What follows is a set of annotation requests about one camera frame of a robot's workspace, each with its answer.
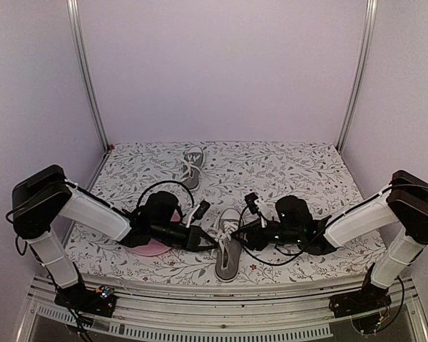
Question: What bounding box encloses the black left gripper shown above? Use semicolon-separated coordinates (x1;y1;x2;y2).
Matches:
151;222;219;253

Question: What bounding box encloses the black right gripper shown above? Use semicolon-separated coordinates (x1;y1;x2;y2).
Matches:
231;218;302;252

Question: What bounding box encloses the grey sneaker with red sole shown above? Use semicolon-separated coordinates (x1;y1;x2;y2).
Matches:
180;146;205;190

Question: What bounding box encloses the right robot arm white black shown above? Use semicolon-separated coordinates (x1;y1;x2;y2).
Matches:
232;170;428;318

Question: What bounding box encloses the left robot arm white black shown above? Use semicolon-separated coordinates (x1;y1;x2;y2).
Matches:
6;165;218;318

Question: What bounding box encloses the pink plastic plate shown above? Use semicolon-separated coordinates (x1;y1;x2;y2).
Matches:
131;209;182;257

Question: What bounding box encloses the floral patterned table mat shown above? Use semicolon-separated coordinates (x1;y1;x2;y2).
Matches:
66;142;385;286

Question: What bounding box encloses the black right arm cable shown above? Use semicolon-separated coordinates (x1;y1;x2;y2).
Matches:
235;207;307;267

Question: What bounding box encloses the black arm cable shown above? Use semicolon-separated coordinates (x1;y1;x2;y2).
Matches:
134;180;195;214
235;207;307;267

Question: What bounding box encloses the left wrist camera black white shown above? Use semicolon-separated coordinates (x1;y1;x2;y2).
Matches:
185;200;211;228

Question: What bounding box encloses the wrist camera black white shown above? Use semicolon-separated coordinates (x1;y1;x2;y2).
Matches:
245;192;270;228
185;200;211;228

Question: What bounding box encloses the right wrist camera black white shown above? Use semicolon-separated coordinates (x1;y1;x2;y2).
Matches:
245;192;270;228

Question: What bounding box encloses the aluminium front rail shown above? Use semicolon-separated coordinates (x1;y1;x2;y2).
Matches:
14;276;428;342

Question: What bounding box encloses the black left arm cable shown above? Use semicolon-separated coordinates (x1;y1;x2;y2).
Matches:
134;180;195;214

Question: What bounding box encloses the right aluminium frame post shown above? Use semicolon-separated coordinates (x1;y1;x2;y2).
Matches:
335;0;378;155

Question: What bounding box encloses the aluminium frame post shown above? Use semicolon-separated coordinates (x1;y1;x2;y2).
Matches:
335;0;378;155
66;0;110;152

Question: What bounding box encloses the left aluminium frame post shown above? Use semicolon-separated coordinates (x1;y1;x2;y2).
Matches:
66;0;110;152

